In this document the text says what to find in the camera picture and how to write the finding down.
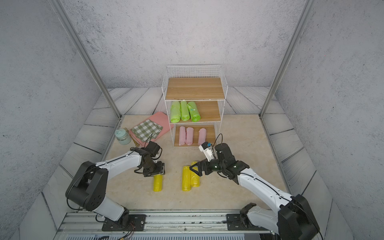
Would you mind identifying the yellow bag roll labelled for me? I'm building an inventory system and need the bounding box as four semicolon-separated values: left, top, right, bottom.
191;161;200;188

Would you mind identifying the pink bag roll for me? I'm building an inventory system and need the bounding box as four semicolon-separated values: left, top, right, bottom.
198;128;207;146
179;126;187;146
186;127;194;146

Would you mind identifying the bright green bag roll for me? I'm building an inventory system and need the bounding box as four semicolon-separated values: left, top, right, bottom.
188;102;201;122

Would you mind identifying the light green bag roll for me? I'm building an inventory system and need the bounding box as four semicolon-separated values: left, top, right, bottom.
170;101;181;124

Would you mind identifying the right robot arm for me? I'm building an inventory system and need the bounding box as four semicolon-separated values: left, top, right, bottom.
190;142;321;240

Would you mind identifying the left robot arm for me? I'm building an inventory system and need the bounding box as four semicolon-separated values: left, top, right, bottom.
65;142;165;232

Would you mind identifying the gold fork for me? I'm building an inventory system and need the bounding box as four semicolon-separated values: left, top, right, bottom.
124;128;140;147

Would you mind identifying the green checkered cloth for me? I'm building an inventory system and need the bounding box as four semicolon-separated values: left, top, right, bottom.
131;119;163;142

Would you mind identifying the mint green jar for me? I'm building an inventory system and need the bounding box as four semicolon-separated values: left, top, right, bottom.
115;129;132;146

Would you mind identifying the pink cutting board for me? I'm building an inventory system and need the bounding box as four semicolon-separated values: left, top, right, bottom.
129;112;173;147

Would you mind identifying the white wire wooden shelf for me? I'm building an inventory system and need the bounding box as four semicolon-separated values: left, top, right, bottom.
162;65;228;147

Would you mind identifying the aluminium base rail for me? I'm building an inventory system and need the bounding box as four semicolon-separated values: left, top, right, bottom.
54;210;281;240

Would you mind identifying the left frame post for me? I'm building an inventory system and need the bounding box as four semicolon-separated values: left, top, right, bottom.
49;0;122;120

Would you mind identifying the frame post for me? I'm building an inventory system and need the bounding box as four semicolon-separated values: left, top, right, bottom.
259;0;316;119
49;0;122;120

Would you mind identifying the right frame post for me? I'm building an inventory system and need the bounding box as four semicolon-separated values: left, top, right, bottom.
259;0;316;119

